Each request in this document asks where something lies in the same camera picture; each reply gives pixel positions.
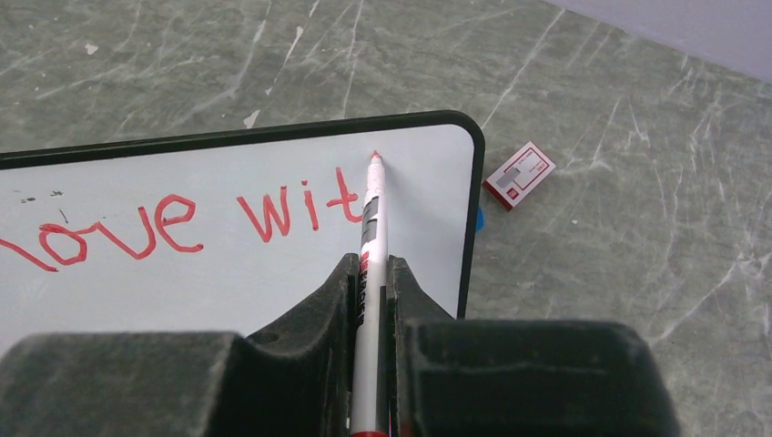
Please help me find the black framed whiteboard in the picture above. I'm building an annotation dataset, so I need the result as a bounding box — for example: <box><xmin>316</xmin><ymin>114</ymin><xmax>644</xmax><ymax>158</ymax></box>
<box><xmin>1</xmin><ymin>110</ymin><xmax>485</xmax><ymax>350</ymax></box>

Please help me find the blue eraser on table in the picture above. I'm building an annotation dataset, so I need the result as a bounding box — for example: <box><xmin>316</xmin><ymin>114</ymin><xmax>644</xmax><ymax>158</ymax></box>
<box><xmin>475</xmin><ymin>207</ymin><xmax>485</xmax><ymax>232</ymax></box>

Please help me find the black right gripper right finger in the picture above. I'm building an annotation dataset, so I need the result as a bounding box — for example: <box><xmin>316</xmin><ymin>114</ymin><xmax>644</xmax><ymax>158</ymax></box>
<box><xmin>387</xmin><ymin>257</ymin><xmax>681</xmax><ymax>436</ymax></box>

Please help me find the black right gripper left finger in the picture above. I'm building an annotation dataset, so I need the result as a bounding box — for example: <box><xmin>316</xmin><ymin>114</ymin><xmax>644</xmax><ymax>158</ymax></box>
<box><xmin>1</xmin><ymin>254</ymin><xmax>358</xmax><ymax>436</ymax></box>

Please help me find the small red white box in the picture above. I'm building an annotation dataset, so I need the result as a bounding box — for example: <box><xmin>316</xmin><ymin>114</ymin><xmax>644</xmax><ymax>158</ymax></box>
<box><xmin>482</xmin><ymin>141</ymin><xmax>556</xmax><ymax>211</ymax></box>

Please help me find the white marker pen body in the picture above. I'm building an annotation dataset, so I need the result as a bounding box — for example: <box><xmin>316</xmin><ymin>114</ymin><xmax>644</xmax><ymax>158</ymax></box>
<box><xmin>350</xmin><ymin>152</ymin><xmax>390</xmax><ymax>436</ymax></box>

